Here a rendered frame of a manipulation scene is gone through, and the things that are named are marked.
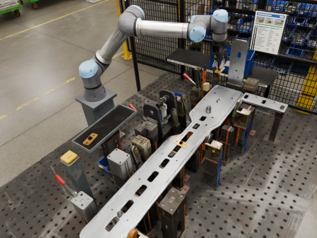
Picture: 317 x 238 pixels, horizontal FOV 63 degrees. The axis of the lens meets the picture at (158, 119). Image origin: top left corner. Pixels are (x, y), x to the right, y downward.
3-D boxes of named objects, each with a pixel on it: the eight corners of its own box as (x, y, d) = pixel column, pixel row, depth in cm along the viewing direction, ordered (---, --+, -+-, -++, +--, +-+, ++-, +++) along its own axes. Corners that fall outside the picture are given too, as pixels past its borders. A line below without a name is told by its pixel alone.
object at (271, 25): (278, 56, 190) (288, 13, 170) (248, 50, 201) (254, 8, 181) (279, 55, 191) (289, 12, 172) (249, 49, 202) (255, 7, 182)
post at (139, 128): (147, 175, 171) (140, 131, 145) (141, 172, 173) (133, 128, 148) (152, 170, 174) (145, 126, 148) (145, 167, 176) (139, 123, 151)
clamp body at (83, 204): (99, 250, 136) (81, 214, 113) (85, 238, 142) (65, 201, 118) (112, 235, 142) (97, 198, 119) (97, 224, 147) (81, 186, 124)
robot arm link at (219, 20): (212, 8, 138) (229, 8, 135) (212, 28, 145) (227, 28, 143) (211, 15, 132) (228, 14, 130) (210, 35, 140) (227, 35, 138)
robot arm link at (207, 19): (188, 20, 134) (210, 20, 131) (192, 12, 142) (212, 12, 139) (189, 35, 139) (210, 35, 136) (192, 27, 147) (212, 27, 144)
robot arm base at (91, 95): (79, 97, 176) (75, 84, 169) (96, 87, 184) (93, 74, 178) (94, 105, 168) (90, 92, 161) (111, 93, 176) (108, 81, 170)
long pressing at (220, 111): (112, 267, 102) (111, 266, 101) (74, 236, 113) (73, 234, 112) (245, 93, 185) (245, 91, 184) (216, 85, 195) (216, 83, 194)
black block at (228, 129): (229, 166, 172) (234, 135, 153) (214, 160, 177) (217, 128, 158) (234, 159, 177) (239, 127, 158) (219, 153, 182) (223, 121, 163)
